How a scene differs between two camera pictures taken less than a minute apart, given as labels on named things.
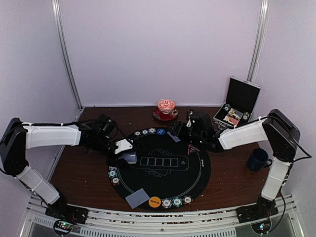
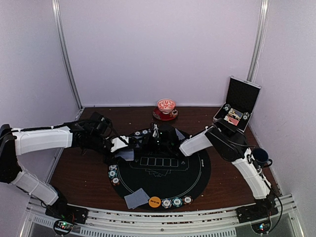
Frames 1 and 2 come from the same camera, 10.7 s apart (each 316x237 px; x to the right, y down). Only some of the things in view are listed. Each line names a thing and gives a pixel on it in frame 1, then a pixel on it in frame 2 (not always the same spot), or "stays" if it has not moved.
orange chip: x=115 y=181 stays
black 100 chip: x=187 y=200 stays
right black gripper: x=178 y=128 → x=146 y=143
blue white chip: x=166 y=203 stays
